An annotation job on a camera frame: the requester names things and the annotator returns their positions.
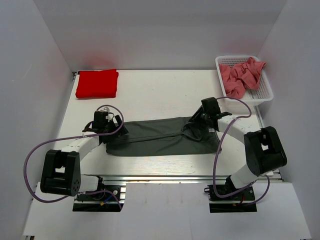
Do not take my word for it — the dark grey t-shirt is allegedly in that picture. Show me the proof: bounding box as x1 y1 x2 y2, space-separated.
106 117 220 157

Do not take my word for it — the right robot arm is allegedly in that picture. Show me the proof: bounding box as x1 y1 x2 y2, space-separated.
189 107 288 200

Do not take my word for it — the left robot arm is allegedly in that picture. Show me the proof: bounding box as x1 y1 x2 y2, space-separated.
40 111 128 200

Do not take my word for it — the folded red t-shirt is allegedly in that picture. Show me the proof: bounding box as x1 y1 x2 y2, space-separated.
75 69 119 99

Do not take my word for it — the white plastic basket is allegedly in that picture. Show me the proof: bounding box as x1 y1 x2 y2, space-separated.
215 55 274 106

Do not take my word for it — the crumpled pink t-shirt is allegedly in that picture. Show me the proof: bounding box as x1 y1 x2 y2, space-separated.
219 57 266 99

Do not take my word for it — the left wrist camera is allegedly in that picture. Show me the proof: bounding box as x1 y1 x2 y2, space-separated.
92 106 110 129

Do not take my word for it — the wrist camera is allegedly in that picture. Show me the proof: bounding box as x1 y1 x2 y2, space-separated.
201 97 221 117
92 106 110 129

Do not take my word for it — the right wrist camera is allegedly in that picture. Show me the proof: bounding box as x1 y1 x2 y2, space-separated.
201 97 221 117

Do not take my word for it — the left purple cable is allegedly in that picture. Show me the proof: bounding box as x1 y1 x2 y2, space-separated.
23 104 125 211

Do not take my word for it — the purple cable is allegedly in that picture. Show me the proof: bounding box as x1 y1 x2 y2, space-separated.
211 96 271 206
23 104 125 211

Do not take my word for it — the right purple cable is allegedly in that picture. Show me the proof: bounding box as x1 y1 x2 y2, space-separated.
211 96 271 206

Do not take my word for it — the aluminium table rail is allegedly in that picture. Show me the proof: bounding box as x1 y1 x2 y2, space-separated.
99 173 282 185

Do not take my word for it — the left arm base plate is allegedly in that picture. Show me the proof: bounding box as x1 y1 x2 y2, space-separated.
72 183 126 213

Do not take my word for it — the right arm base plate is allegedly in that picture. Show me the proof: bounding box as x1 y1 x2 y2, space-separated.
203 185 257 213

